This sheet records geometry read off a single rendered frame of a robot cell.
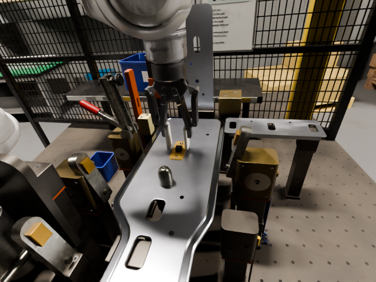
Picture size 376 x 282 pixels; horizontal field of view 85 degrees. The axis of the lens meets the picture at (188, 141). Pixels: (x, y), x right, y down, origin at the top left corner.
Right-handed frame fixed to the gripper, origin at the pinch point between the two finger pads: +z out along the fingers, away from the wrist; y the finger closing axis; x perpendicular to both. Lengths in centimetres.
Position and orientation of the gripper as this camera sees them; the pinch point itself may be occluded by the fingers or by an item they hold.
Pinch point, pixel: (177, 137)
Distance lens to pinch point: 56.2
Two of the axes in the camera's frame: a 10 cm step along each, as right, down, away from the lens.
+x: 2.1, -5.7, 8.0
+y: 9.7, 0.6, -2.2
